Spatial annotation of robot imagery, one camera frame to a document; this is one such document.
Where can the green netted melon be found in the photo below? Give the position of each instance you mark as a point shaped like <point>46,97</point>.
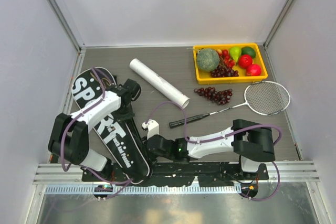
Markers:
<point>207,59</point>

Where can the white shuttlecock tube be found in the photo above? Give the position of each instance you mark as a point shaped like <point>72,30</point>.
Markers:
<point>155,80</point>

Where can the black racket bag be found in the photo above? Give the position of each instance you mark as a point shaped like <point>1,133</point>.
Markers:
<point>121,138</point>

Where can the aluminium frame bars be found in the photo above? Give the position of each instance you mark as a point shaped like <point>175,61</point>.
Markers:
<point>62,12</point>

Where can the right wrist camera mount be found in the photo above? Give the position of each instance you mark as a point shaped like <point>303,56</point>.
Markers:
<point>152,127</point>

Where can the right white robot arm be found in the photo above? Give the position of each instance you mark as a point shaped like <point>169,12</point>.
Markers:
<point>251,141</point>

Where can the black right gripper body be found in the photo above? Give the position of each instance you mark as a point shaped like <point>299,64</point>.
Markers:
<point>151,155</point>

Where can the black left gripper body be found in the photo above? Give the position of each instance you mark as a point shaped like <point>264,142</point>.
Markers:
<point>125,112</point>

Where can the dark red grape bunch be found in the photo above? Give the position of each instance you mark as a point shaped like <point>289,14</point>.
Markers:
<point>220,97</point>

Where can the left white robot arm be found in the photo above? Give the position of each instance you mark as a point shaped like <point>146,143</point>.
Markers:
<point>70,135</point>

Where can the red pomegranate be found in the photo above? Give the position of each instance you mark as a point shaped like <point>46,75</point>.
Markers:
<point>253,70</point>

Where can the red apple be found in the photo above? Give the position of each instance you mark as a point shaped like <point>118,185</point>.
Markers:
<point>245,61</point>

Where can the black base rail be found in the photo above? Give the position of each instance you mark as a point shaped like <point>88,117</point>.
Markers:
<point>209,174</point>

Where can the grape bunch in tray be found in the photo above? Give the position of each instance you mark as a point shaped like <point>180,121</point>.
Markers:
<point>221,72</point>

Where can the green pear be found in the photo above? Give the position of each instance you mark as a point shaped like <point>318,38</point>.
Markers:
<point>235,53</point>

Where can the badminton racket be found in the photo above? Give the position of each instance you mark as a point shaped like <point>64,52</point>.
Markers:
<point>264,98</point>

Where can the green lime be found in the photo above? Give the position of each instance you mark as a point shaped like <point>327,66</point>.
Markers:
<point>247,50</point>

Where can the yellow plastic tray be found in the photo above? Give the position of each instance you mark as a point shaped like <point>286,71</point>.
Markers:
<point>205,77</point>

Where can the white slotted cable duct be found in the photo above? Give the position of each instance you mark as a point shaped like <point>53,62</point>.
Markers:
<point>95,189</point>

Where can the red cherries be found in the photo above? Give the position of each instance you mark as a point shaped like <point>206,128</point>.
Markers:
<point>225,59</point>

